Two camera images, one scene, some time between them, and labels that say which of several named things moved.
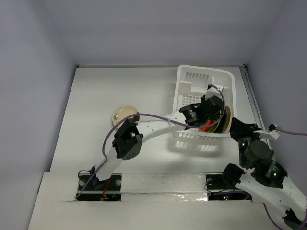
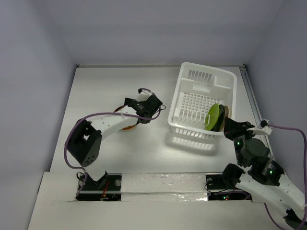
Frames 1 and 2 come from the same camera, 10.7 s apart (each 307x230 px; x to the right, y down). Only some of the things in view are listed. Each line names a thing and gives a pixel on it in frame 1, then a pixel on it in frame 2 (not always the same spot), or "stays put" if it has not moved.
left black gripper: x=203 y=99 to x=128 y=100
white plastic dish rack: x=192 y=83 stays put
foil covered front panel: x=163 y=187 stays put
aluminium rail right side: x=251 y=97 stays put
